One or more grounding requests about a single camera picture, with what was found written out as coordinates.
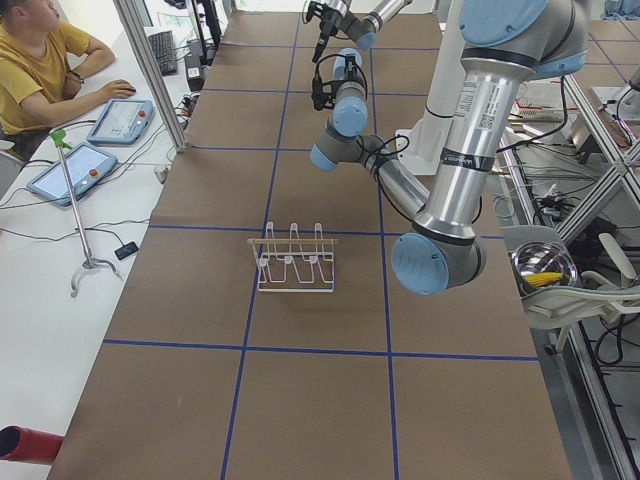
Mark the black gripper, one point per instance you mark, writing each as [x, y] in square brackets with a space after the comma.
[318, 84]
[327, 23]

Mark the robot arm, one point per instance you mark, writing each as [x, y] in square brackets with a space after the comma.
[504, 44]
[363, 32]

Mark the black keyboard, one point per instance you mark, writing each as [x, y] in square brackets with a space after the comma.
[163, 49]

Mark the upper teach pendant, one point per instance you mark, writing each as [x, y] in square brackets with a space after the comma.
[121, 122]

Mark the teach pendant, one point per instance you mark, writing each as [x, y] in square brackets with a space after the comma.
[87, 165]
[121, 122]

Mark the lower teach pendant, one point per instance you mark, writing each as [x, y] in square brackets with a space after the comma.
[87, 165]

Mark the small black device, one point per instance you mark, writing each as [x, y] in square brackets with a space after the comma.
[126, 250]

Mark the steel bowl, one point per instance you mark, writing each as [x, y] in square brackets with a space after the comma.
[538, 265]

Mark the person in yellow shirt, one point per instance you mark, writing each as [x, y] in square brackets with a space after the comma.
[44, 63]

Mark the red cylinder bottle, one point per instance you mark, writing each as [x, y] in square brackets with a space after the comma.
[20, 444]

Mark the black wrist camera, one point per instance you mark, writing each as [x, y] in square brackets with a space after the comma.
[318, 95]
[320, 47]

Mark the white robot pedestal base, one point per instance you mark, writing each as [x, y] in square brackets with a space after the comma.
[422, 144]

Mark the aluminium frame post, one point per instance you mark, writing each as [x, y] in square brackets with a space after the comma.
[132, 23]

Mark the white wire cup holder rack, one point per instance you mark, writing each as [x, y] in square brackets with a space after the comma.
[295, 263]

